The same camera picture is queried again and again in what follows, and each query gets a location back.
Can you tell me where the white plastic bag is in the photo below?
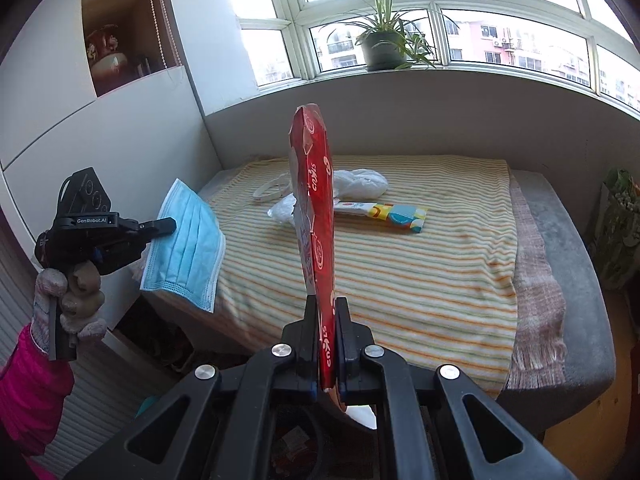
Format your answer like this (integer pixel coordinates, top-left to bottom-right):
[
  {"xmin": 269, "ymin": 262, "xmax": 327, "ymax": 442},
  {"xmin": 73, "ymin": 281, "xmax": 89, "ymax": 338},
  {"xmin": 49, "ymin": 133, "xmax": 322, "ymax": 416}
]
[{"xmin": 331, "ymin": 168, "xmax": 390, "ymax": 200}]

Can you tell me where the grey upholstered ottoman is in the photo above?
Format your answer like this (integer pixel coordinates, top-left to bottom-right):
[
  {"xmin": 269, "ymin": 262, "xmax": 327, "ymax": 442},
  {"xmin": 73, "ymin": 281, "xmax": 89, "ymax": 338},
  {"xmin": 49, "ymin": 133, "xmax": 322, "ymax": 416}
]
[{"xmin": 144, "ymin": 166, "xmax": 617, "ymax": 437}]

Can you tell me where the white cabinet with shelves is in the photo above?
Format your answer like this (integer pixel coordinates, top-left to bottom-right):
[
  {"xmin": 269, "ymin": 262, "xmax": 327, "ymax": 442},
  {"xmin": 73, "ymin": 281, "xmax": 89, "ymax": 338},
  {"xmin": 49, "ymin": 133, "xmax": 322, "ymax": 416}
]
[{"xmin": 0, "ymin": 0, "xmax": 223, "ymax": 331}]

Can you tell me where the green printed bag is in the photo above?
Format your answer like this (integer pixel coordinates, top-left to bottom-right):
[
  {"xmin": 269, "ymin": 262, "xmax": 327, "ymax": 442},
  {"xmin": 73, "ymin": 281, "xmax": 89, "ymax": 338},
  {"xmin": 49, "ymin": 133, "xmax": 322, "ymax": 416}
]
[{"xmin": 594, "ymin": 167, "xmax": 640, "ymax": 292}]

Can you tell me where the striped cloth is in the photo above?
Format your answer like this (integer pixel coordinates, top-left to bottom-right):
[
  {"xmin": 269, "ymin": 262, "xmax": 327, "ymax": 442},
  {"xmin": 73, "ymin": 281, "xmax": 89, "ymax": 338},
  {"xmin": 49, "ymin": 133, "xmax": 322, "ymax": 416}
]
[{"xmin": 206, "ymin": 153, "xmax": 519, "ymax": 402}]

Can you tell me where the person's left hand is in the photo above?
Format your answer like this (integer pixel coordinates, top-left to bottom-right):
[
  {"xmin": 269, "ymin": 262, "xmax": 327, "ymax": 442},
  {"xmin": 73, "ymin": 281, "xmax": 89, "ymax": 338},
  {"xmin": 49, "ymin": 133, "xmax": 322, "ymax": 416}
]
[{"xmin": 31, "ymin": 261, "xmax": 107, "ymax": 349}]

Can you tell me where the white plastic ring strip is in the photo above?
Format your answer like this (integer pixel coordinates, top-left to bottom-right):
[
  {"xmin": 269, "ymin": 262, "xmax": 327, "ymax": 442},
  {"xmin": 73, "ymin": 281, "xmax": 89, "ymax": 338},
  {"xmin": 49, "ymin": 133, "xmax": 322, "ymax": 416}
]
[{"xmin": 251, "ymin": 174, "xmax": 292, "ymax": 204}]

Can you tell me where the red ceramic vase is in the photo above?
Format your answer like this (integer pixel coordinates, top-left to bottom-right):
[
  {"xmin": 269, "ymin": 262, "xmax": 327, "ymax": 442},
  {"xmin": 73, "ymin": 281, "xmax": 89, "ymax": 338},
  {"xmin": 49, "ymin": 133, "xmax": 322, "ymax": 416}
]
[{"xmin": 83, "ymin": 24, "xmax": 129, "ymax": 80}]

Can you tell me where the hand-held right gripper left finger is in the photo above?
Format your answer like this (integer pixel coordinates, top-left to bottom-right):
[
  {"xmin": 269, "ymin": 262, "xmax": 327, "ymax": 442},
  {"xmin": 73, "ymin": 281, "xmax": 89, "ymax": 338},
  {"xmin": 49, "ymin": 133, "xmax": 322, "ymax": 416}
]
[{"xmin": 65, "ymin": 296, "xmax": 321, "ymax": 480}]

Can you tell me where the teal plastic object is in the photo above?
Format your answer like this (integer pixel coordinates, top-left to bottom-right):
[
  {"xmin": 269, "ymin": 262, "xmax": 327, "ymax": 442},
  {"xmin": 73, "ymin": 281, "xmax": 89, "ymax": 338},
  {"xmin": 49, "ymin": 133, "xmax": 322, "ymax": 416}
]
[{"xmin": 134, "ymin": 394, "xmax": 162, "ymax": 419}]

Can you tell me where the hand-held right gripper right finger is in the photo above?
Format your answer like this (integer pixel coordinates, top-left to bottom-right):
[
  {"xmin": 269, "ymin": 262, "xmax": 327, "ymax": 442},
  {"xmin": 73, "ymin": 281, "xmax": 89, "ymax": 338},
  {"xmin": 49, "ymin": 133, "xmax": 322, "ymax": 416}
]
[{"xmin": 334, "ymin": 297, "xmax": 576, "ymax": 480}]

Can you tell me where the clear plastic wrap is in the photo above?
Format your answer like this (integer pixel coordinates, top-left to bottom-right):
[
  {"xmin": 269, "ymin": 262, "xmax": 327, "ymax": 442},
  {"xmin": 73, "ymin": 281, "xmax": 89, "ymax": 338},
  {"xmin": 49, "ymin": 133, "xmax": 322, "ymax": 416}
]
[{"xmin": 266, "ymin": 194, "xmax": 299, "ymax": 227}]

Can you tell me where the pink woven cloth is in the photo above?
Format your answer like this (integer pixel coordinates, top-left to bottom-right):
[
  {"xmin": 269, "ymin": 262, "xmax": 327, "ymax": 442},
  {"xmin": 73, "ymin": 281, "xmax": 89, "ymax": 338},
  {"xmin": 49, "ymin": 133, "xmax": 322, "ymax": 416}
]
[{"xmin": 504, "ymin": 169, "xmax": 569, "ymax": 392}]

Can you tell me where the potted spider plant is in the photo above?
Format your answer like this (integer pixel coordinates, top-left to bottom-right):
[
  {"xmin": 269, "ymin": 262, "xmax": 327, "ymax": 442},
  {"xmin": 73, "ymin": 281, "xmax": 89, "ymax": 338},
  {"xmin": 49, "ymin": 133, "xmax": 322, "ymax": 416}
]
[{"xmin": 320, "ymin": 0, "xmax": 459, "ymax": 72}]

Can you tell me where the blue face mask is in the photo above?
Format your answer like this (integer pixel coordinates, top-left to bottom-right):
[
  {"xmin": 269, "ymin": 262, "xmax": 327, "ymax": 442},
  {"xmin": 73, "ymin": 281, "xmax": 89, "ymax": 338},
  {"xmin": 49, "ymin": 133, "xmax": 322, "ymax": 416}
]
[{"xmin": 139, "ymin": 178, "xmax": 227, "ymax": 314}]

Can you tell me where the red snack packet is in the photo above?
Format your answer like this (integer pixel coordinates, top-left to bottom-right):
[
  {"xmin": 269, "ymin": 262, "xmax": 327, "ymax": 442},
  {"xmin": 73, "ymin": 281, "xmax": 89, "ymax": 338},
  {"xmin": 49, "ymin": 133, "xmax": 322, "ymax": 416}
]
[{"xmin": 287, "ymin": 102, "xmax": 352, "ymax": 415}]

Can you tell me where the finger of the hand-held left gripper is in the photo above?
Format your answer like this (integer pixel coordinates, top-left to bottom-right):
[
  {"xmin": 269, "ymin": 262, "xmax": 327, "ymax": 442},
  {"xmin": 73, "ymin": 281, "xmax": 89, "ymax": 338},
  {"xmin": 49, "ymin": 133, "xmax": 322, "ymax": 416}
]
[{"xmin": 137, "ymin": 216, "xmax": 177, "ymax": 241}]

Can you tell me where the white bead cord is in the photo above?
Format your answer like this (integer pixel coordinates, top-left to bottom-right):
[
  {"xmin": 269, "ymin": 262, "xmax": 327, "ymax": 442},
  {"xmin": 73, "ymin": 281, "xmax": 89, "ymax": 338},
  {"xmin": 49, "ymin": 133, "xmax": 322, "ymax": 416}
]
[{"xmin": 143, "ymin": 0, "xmax": 169, "ymax": 72}]

